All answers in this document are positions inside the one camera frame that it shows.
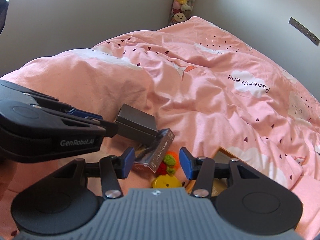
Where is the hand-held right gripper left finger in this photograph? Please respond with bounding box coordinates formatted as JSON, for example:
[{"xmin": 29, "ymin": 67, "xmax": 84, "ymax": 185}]
[{"xmin": 54, "ymin": 147, "xmax": 135, "ymax": 199}]

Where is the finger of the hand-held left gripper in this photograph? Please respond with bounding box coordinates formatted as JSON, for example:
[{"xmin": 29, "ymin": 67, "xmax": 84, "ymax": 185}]
[
  {"xmin": 25, "ymin": 92, "xmax": 103, "ymax": 120},
  {"xmin": 57, "ymin": 116, "xmax": 119, "ymax": 138}
]

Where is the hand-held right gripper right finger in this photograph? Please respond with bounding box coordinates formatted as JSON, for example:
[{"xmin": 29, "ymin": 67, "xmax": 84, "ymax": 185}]
[{"xmin": 179, "ymin": 147, "xmax": 265, "ymax": 198}]

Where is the plastic-wrapped dark box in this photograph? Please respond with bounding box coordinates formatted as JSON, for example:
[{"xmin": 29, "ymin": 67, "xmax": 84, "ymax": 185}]
[{"xmin": 134, "ymin": 128, "xmax": 175, "ymax": 173}]

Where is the dark grey box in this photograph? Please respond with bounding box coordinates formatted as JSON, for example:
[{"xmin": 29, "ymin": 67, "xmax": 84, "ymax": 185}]
[{"xmin": 115, "ymin": 104, "xmax": 158, "ymax": 147}]

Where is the white box with orange rim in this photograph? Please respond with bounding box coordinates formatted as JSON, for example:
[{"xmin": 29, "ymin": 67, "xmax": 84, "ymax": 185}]
[{"xmin": 186, "ymin": 146, "xmax": 240, "ymax": 197}]

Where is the red green crochet toy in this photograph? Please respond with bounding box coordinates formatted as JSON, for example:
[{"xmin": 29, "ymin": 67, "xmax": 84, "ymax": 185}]
[{"xmin": 156, "ymin": 151, "xmax": 178, "ymax": 175}]

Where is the yellow round toy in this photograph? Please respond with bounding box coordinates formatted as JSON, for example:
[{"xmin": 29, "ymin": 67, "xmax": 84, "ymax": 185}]
[{"xmin": 152, "ymin": 175, "xmax": 184, "ymax": 188}]

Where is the pink printed blanket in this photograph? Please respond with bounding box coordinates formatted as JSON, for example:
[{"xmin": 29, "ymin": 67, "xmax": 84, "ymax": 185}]
[{"xmin": 0, "ymin": 16, "xmax": 320, "ymax": 240}]

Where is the dark cloth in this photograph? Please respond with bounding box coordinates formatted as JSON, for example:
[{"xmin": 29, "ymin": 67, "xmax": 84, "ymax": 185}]
[{"xmin": 0, "ymin": 0, "xmax": 10, "ymax": 34}]

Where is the grey wall strip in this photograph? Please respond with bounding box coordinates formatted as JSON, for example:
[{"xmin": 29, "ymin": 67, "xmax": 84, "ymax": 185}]
[{"xmin": 289, "ymin": 17, "xmax": 320, "ymax": 46}]

